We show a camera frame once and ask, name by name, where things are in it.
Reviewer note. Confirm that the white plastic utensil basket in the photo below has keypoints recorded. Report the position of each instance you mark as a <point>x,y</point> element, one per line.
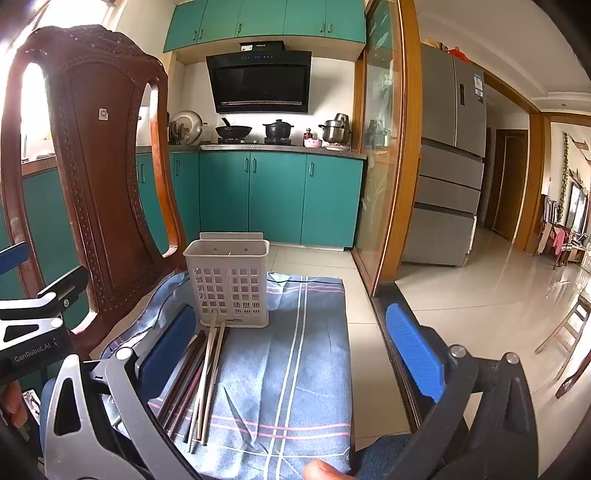
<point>231,258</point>

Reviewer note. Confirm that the teal upper kitchen cabinets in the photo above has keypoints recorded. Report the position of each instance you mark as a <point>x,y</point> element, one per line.
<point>258,18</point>

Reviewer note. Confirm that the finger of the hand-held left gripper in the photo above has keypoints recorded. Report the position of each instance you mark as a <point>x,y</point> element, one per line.
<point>64,288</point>
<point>11,258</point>

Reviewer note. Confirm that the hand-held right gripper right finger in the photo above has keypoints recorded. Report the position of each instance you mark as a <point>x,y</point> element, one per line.
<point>413,355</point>

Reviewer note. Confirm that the red item on refrigerator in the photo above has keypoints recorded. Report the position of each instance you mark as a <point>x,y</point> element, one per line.
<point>459,53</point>

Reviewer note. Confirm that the bright window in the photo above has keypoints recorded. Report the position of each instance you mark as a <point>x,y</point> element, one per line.
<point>34,106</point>

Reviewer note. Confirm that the wooden framed sliding glass door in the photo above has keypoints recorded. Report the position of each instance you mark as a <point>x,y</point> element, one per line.
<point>383,161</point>

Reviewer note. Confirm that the light wooden chopstick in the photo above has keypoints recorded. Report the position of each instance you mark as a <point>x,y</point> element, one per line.
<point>205,369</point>
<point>216,378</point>
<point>201,417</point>

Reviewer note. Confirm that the green garland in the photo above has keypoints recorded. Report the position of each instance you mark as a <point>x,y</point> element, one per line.
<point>564,175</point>

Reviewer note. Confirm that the black wok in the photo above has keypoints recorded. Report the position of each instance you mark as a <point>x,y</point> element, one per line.
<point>233,130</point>

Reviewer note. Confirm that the black range hood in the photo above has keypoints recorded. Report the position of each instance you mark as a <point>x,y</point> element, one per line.
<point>258,83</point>

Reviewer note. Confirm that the gas cooktop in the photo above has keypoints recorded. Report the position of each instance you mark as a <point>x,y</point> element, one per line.
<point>251,141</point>

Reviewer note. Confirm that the silver pan lid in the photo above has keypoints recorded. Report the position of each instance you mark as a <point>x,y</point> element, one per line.
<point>187,127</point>

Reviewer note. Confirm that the dining chair with pink cloth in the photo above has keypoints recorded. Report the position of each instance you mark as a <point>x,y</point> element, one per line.
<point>558,240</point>

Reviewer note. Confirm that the carved wooden chair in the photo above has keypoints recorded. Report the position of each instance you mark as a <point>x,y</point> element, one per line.
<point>101,184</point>

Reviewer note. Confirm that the person's left hand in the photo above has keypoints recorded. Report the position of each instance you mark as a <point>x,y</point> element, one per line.
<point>10,406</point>

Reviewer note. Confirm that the white adhesive hook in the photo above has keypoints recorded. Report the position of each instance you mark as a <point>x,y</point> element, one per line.
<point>104,113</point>

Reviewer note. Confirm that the dark brown chopstick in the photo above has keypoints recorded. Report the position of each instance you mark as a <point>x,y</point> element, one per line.
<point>187,407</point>
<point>184,369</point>
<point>189,424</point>
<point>182,393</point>

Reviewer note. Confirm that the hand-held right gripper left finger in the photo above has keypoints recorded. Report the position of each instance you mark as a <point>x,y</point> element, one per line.
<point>168,344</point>

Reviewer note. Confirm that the black lidded pot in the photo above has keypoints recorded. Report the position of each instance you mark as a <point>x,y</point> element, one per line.
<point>277,130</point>

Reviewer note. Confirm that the person's blue jeans leg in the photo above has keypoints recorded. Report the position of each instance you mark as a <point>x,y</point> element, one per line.
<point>383,456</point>

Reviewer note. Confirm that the blue plaid cloth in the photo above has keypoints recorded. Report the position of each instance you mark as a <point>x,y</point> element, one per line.
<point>277,360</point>

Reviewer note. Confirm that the person's right hand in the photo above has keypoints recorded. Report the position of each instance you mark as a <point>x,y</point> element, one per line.
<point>323,471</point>

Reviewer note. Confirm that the stainless steel pot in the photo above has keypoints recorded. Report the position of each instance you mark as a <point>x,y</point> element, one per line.
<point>336,131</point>

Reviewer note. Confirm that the silver refrigerator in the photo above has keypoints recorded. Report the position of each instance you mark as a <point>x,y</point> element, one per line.
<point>448,161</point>

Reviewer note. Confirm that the brown interior door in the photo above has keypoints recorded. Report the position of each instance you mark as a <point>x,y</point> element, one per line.
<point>510,184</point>

